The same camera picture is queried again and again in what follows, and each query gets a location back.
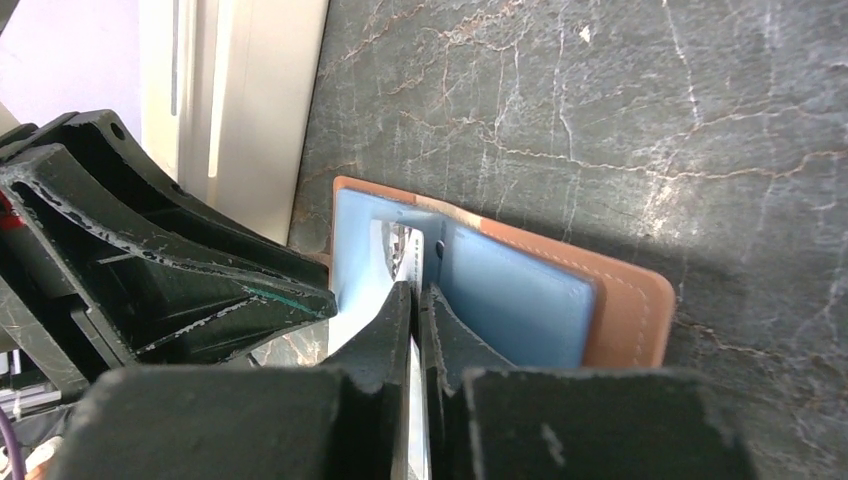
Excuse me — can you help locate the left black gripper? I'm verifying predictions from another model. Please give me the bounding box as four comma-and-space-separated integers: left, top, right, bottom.
1, 109, 337, 395

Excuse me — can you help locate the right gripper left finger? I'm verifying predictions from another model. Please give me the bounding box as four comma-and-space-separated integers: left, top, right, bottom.
49, 282, 412, 479

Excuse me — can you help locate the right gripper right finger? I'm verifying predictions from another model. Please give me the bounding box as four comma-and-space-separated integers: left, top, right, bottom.
419, 285, 756, 479

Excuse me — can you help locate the brown leather card holder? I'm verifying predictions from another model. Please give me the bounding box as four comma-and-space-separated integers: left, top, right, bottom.
329, 176, 676, 368

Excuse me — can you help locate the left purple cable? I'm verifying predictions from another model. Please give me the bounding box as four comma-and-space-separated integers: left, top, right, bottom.
0, 407, 28, 480

